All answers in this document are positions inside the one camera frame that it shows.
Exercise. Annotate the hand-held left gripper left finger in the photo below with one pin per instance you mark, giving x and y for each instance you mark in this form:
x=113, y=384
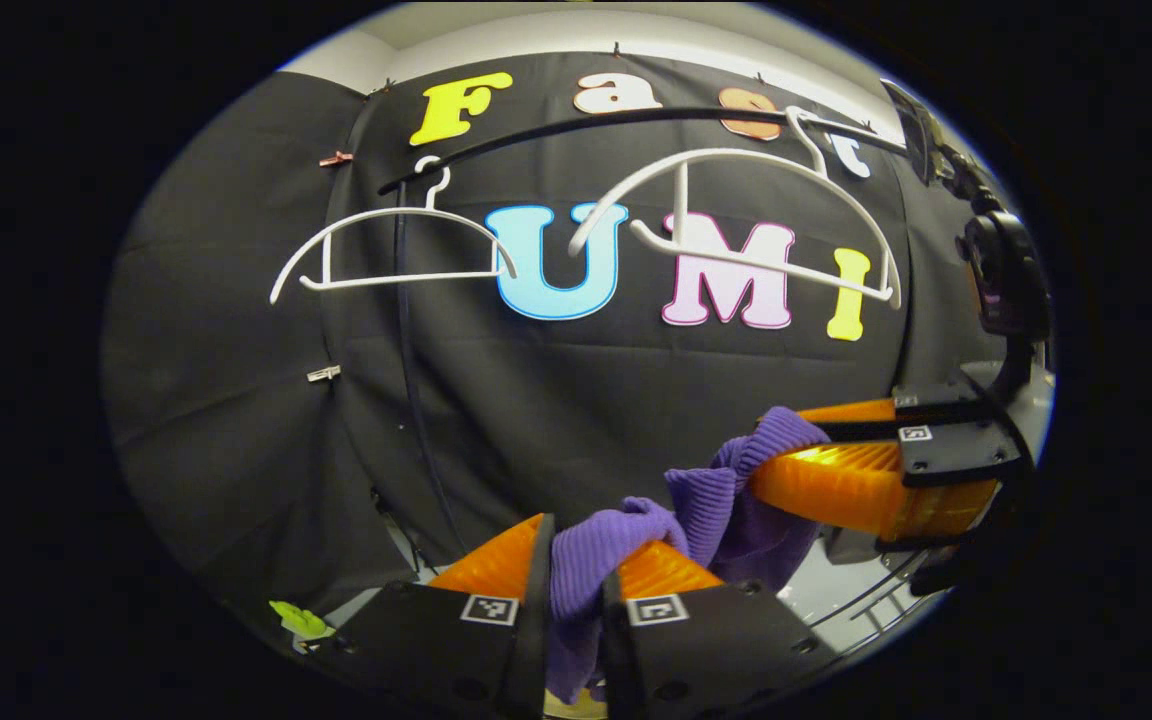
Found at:
x=531, y=640

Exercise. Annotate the bright green plastic object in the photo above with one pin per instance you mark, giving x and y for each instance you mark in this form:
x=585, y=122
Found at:
x=298, y=620

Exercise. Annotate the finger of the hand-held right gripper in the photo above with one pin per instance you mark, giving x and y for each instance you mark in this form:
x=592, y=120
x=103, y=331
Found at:
x=866, y=430
x=956, y=455

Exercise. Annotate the pink clip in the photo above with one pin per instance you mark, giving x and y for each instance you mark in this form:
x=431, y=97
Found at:
x=336, y=158

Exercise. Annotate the black backdrop cloth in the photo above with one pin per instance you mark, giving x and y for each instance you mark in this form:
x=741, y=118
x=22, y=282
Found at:
x=536, y=420

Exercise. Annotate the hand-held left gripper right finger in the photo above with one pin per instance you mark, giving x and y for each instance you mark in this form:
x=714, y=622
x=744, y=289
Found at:
x=616, y=650

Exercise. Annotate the black clothes rail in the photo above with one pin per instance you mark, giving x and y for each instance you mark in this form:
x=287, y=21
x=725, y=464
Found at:
x=536, y=130

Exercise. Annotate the silver clip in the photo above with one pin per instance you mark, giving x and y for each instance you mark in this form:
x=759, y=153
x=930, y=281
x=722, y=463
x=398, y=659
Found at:
x=324, y=373

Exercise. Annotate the purple knit cardigan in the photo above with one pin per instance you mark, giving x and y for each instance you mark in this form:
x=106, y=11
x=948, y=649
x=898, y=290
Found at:
x=716, y=520

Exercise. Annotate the white plastic clothes hanger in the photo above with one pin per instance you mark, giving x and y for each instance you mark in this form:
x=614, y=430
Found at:
x=726, y=153
x=406, y=278

